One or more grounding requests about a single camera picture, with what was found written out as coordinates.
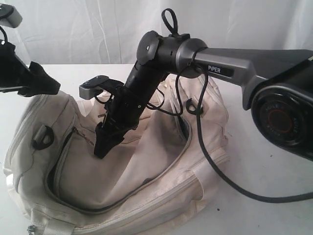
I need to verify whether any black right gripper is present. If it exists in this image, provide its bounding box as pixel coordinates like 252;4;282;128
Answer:
94;84;147;159

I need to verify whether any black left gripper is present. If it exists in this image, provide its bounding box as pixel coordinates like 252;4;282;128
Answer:
0;40;61;97

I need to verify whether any cream white duffel bag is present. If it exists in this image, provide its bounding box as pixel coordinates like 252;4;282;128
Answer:
1;73;232;235

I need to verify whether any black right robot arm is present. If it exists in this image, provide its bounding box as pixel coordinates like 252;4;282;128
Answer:
94;31;313;160

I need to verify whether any white backdrop curtain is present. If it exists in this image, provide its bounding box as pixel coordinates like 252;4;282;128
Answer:
6;0;313;64

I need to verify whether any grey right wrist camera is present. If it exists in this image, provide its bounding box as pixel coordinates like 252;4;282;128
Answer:
79;75;113;100

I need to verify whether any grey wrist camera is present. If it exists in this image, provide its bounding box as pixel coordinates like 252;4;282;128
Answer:
0;3;22;28
79;75;113;100

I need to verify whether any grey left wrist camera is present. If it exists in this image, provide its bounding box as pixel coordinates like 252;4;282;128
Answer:
0;3;22;28

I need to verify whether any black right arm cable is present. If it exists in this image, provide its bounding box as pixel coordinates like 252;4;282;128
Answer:
94;8;313;204

